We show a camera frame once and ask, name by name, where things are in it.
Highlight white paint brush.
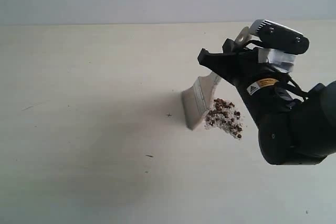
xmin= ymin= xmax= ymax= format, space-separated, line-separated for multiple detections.
xmin=181 ymin=26 xmax=254 ymax=131

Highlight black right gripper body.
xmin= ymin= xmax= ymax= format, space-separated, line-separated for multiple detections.
xmin=197 ymin=39 xmax=278 ymax=87

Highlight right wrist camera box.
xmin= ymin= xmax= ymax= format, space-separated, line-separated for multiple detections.
xmin=249 ymin=19 xmax=309 ymax=55

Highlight scattered rice and brown pellets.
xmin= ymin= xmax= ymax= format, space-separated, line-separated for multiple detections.
xmin=204 ymin=98 xmax=243 ymax=140

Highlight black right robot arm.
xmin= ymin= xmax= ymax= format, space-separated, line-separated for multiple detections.
xmin=198 ymin=39 xmax=335 ymax=165

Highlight black right camera cable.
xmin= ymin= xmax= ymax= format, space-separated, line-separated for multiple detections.
xmin=236 ymin=39 xmax=309 ymax=101

